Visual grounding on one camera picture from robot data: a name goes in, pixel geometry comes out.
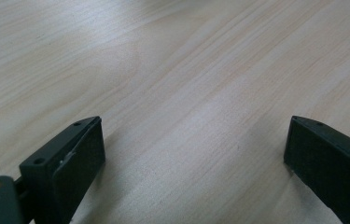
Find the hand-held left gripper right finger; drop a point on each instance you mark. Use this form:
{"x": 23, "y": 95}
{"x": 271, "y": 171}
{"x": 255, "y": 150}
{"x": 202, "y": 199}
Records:
{"x": 331, "y": 168}

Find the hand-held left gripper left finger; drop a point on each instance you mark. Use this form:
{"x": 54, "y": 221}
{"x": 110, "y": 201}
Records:
{"x": 70, "y": 168}

